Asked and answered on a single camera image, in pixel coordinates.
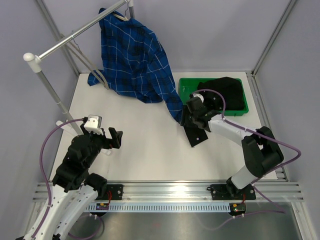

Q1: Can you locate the aluminium mounting rail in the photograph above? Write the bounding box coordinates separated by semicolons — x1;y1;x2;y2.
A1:
32;180;305;203

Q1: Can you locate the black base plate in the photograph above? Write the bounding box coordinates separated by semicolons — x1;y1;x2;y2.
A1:
206;184;257;201
99;184;124;201

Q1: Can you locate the white slotted cable duct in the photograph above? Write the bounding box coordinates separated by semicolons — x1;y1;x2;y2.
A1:
84;202;231;213

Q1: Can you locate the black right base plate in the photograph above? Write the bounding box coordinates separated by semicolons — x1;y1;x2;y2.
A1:
206;184;257;201

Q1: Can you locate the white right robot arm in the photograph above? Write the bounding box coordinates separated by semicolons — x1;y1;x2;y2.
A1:
181;96;284;199

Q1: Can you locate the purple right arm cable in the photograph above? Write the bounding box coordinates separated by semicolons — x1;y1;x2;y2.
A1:
193;89;302;231

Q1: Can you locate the black button shirt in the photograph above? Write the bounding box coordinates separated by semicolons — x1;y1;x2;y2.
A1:
179;76;249;147

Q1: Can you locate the blue plaid shirt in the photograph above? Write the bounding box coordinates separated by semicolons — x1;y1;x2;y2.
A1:
99;13;183;123

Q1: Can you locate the silver clothes rack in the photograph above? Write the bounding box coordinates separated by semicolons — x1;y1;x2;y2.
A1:
22;0;135;156

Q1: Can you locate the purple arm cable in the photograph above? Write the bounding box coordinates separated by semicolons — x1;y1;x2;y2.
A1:
29;118;104;240
193;89;302;231

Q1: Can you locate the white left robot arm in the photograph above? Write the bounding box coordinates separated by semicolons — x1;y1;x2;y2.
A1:
22;127;123;240

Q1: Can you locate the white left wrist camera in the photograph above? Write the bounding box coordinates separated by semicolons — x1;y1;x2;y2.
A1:
83;115;104;135

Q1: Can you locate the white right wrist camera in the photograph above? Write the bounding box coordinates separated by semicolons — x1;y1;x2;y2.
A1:
191;93;204;103

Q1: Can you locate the aluminium frame post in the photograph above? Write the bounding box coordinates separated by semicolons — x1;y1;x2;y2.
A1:
251;0;299;77

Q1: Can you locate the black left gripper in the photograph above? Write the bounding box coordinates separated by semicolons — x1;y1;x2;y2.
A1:
81;123;123;168

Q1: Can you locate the green plastic tray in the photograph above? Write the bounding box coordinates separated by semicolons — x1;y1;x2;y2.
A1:
179;76;249;117

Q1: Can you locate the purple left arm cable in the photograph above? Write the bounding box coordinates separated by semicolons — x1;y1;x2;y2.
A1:
29;118;104;240

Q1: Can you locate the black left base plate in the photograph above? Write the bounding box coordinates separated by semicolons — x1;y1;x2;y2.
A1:
99;184;124;201

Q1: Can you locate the wooden hanger of blue shirt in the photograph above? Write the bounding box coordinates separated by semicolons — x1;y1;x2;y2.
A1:
112;5;135;22

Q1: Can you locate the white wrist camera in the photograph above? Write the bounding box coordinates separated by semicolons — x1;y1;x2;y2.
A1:
83;115;104;135
191;93;204;103

